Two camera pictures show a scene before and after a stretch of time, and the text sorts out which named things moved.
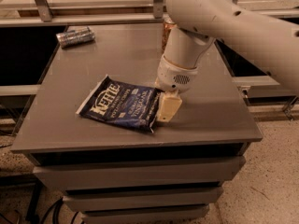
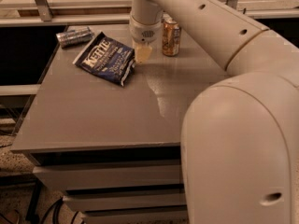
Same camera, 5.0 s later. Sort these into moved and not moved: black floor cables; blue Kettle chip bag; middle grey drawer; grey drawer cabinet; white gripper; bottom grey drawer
Moved: blue Kettle chip bag; white gripper
Not moved: middle grey drawer; black floor cables; bottom grey drawer; grey drawer cabinet
